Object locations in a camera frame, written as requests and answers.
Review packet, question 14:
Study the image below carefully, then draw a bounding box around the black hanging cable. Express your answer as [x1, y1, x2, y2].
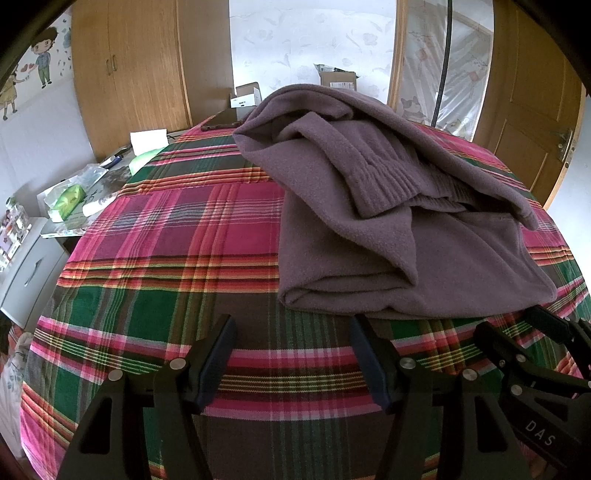
[431, 0, 455, 126]

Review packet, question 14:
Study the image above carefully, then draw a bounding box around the plaid bed blanket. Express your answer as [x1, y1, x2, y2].
[21, 117, 591, 480]

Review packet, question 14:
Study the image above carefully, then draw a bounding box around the wooden door frame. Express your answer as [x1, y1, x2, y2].
[387, 0, 409, 109]

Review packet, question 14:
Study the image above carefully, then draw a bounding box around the metal door lock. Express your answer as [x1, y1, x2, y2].
[554, 128, 575, 169]

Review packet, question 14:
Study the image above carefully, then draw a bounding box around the dark wooden headboard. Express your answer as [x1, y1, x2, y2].
[201, 108, 250, 132]

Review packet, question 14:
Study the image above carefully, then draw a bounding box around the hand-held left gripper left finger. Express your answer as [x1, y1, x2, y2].
[55, 314, 238, 480]

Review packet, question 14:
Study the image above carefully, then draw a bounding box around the wooden door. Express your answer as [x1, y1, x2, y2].
[473, 0, 587, 210]

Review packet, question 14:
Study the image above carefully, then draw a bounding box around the brown cardboard box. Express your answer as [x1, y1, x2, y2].
[314, 63, 358, 93]

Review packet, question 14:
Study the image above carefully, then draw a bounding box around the green tissue packet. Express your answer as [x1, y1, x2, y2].
[48, 185, 86, 220]

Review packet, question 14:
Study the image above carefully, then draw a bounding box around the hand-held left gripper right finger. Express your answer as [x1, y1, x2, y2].
[348, 314, 529, 480]

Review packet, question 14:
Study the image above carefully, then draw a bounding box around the white nightstand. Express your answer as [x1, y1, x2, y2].
[0, 217, 70, 328]

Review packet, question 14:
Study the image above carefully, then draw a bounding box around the purple fleece garment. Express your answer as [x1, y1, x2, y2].
[233, 84, 558, 320]

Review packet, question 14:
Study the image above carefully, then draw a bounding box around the cartoon wall sticker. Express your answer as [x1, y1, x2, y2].
[0, 25, 63, 121]

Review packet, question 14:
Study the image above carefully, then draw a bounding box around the wooden wardrobe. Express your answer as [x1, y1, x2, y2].
[69, 0, 234, 162]

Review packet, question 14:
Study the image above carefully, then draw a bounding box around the clear plastic organizer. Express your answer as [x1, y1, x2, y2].
[0, 196, 31, 268]

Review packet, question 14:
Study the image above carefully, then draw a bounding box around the white floral quilt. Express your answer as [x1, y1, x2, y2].
[0, 318, 33, 457]

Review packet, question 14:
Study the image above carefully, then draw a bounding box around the white carton box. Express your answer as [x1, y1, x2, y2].
[229, 82, 262, 109]

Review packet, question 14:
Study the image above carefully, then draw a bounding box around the light green plastic pouch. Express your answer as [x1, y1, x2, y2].
[129, 147, 167, 175]

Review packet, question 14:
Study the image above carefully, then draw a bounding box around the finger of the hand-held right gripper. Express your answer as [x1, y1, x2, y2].
[521, 305, 591, 358]
[475, 320, 591, 400]

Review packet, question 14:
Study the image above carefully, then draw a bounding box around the clear plastic door curtain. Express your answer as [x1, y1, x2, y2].
[397, 0, 495, 141]

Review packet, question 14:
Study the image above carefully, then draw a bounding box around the white paper sheet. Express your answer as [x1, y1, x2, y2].
[130, 129, 168, 155]

